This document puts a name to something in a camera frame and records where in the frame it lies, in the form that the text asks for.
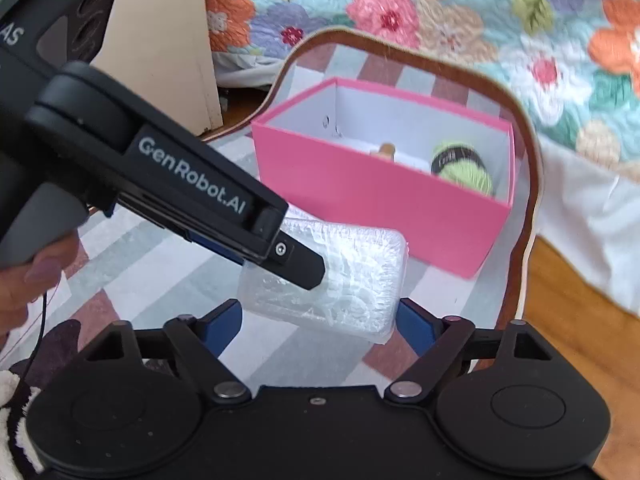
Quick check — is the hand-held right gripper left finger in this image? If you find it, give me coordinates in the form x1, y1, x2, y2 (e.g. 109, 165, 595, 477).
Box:
80, 298, 252, 407

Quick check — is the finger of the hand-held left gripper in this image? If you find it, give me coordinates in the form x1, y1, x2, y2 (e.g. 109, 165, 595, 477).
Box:
186, 205, 327, 290

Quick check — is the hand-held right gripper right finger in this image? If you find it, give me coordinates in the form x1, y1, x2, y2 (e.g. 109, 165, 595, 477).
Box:
385, 298, 553, 405

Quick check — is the clear floss pick box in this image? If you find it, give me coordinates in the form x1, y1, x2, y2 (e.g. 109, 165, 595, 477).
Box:
238, 205, 411, 346

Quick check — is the pink cardboard box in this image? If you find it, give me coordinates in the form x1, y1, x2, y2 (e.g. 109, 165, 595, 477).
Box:
250, 77, 516, 280

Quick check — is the green yarn ball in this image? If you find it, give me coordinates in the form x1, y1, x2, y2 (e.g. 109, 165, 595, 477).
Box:
430, 140, 497, 197

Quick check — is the person's left hand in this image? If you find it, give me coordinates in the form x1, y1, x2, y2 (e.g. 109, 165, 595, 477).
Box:
0, 233, 82, 337

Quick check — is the checkered floor rug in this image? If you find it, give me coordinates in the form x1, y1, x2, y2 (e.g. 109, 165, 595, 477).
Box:
0, 27, 547, 480

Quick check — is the beige wooden board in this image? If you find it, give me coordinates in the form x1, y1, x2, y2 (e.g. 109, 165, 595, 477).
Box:
91, 0, 225, 137

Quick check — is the black cable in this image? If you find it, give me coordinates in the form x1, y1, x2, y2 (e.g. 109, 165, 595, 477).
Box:
19, 287, 52, 387

